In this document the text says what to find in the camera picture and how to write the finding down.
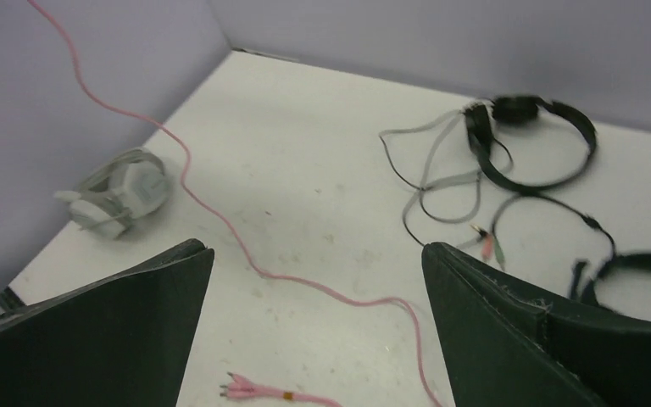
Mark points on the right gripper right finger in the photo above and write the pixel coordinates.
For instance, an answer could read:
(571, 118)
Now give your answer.
(506, 342)

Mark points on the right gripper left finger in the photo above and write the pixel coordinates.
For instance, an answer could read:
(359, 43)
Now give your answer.
(121, 341)

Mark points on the pink headset with cable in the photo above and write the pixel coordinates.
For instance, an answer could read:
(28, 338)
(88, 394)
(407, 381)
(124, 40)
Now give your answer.
(240, 387)

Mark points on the white grey gaming headset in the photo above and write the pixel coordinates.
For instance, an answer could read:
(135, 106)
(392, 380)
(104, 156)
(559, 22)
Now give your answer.
(112, 198)

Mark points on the small black on-ear headphones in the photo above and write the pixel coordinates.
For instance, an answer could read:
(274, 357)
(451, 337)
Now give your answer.
(426, 146)

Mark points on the black headset with microphone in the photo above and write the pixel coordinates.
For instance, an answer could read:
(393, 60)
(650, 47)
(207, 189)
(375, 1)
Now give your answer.
(581, 289)

